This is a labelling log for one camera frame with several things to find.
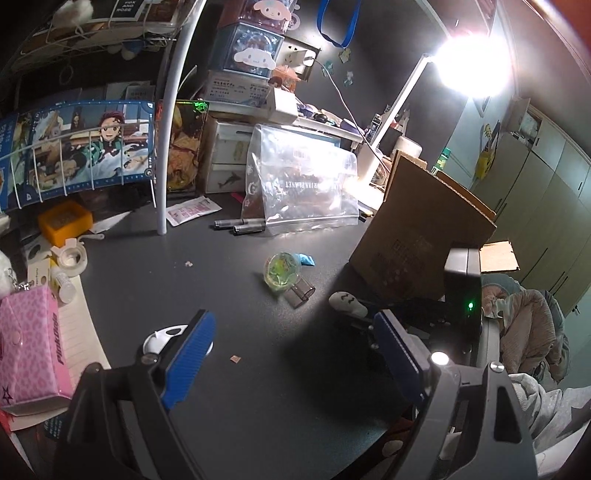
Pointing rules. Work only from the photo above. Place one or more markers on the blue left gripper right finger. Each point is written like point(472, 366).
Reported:
point(405, 356)

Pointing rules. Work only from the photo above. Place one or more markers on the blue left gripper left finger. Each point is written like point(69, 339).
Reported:
point(183, 357)

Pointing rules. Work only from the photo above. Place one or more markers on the green round water toy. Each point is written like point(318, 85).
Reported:
point(281, 271)

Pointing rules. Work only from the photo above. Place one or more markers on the dark battery left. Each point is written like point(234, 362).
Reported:
point(227, 224)

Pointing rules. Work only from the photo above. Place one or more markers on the pink white paper packet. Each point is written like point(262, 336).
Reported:
point(183, 212)

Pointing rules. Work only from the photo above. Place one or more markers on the pink blue bedding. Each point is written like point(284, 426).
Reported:
point(533, 339)

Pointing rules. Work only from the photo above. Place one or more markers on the blue crumpled wrapper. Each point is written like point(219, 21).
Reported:
point(305, 259)

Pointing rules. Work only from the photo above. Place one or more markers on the white small bottle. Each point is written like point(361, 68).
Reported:
point(63, 286)

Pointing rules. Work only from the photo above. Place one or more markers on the brown cardboard box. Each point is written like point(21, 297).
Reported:
point(406, 245)

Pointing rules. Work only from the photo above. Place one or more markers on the white tape roll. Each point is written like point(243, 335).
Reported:
point(72, 257)

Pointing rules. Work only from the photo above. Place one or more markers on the grey star pattern clothing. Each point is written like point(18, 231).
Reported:
point(557, 421)

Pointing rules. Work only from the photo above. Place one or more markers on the pink leopard tissue box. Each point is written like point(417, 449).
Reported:
point(34, 375)

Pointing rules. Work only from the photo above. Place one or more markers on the orange small box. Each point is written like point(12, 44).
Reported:
point(68, 219)

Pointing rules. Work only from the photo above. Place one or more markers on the clear plastic zip bag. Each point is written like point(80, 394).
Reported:
point(298, 181)

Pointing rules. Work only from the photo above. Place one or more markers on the orange anime art card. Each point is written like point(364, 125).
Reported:
point(188, 122)

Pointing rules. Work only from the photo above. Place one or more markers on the white mini drawer unit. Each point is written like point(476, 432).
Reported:
point(223, 151)

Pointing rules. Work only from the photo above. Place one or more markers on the green glass bottle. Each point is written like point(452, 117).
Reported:
point(443, 159)

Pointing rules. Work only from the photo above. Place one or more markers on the white cylindrical humidifier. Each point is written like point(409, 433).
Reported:
point(408, 147)

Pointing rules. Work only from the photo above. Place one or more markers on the beige wardrobe cabinets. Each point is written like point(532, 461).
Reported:
point(539, 188)

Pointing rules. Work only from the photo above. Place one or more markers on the anime poster in rack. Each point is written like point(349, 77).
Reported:
point(74, 146)

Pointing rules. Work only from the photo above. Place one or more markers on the blue cinnamoroll storage box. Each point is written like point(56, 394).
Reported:
point(245, 49)

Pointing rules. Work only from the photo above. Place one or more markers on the black camera box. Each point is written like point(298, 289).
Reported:
point(463, 300)

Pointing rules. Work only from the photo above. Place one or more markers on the white wall socket panel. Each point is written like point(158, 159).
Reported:
point(299, 56)

